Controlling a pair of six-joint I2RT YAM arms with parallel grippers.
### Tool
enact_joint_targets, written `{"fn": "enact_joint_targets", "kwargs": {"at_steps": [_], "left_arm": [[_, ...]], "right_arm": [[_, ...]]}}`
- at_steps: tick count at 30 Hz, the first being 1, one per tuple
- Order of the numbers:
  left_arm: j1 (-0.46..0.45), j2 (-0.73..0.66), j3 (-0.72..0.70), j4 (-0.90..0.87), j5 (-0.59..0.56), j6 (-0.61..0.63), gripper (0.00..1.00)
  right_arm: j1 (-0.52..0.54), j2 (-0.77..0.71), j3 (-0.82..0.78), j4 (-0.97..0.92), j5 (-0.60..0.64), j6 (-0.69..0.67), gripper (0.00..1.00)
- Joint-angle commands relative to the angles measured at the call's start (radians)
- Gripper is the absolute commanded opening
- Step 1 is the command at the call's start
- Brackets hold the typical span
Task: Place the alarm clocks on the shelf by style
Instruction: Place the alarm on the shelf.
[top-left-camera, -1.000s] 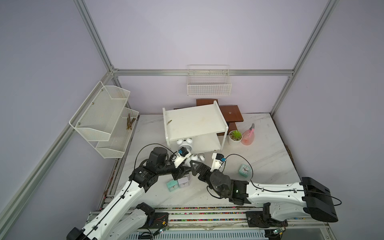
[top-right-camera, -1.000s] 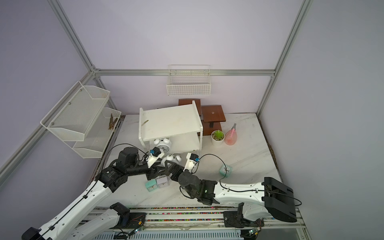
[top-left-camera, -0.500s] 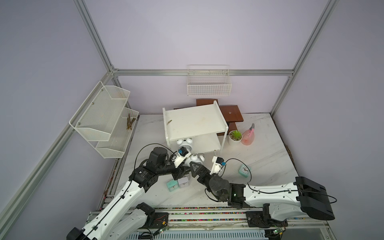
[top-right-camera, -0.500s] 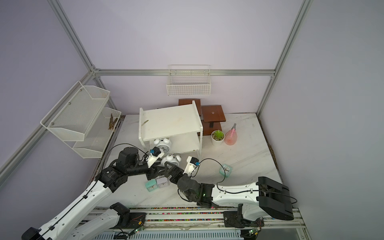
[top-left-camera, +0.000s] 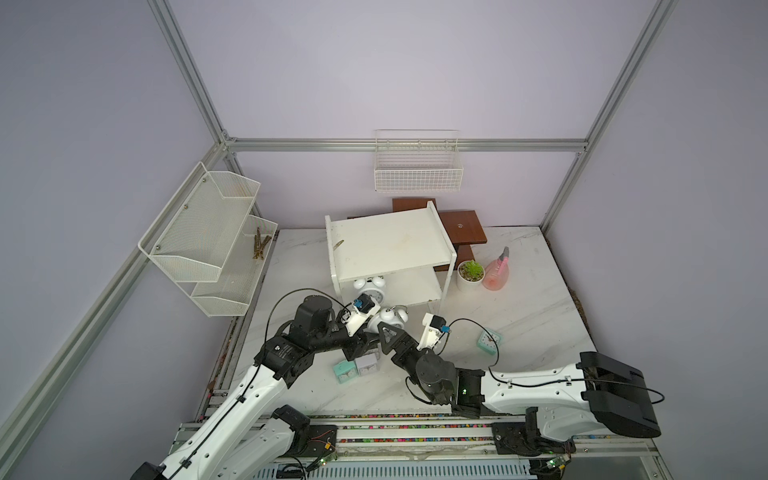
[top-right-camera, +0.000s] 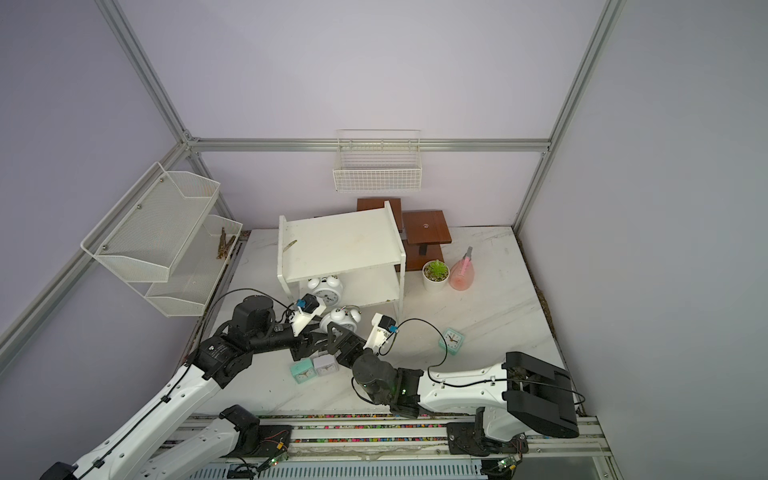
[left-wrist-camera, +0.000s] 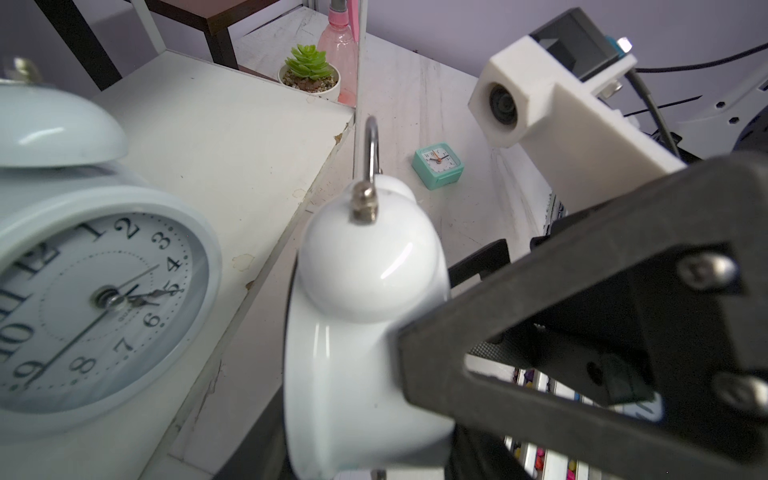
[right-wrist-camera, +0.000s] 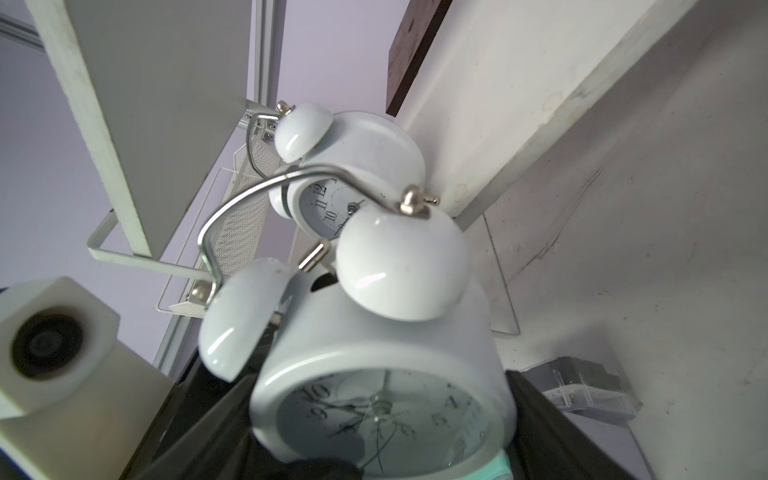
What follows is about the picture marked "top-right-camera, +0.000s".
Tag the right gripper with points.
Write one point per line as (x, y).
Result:
(350, 339)

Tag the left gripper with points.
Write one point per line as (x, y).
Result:
(305, 347)

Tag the white twin-bell alarm clock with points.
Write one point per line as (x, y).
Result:
(348, 317)
(328, 288)

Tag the mint square alarm clock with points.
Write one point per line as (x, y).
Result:
(451, 341)

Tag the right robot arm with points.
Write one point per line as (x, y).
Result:
(518, 394)

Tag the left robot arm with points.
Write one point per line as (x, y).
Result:
(218, 359)

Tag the lavender square alarm clock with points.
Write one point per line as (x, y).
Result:
(325, 365)

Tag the white two-tier shelf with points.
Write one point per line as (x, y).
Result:
(363, 288)

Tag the mint square clock left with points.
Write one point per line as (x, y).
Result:
(303, 370)

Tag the small green potted plant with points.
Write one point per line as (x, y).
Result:
(435, 275)

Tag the brown wooden step stand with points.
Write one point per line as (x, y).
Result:
(423, 231)

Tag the pink spray bottle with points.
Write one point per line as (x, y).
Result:
(462, 273)

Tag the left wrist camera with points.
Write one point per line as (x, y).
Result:
(306, 310)

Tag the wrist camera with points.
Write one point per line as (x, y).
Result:
(306, 310)
(383, 326)

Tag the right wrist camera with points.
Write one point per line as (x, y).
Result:
(383, 326)

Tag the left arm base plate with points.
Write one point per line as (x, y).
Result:
(262, 441)

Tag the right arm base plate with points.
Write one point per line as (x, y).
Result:
(464, 438)

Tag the white mesh two-tier wall rack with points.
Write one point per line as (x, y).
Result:
(161, 240)

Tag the white wire wall basket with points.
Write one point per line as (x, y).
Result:
(378, 171)

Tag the aluminium frame rail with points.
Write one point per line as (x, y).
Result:
(331, 145)

